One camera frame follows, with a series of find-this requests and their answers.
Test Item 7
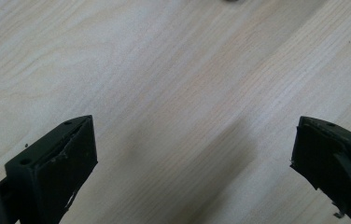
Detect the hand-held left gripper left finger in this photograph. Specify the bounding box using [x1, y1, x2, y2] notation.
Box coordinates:
[4, 115, 99, 224]

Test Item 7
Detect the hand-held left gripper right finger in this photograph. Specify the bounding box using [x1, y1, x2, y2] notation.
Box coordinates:
[289, 116, 351, 224]

